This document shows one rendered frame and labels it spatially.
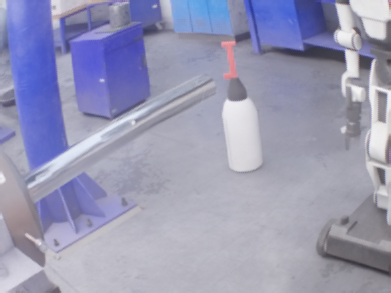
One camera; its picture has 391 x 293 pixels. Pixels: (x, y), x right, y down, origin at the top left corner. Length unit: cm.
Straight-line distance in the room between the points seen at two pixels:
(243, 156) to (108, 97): 151
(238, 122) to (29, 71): 137
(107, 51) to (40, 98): 167
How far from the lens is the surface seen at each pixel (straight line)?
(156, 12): 777
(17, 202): 116
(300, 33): 569
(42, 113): 313
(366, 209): 280
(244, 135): 357
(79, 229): 329
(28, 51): 304
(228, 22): 651
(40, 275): 100
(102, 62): 468
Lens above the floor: 165
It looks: 24 degrees down
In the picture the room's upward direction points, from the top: 9 degrees counter-clockwise
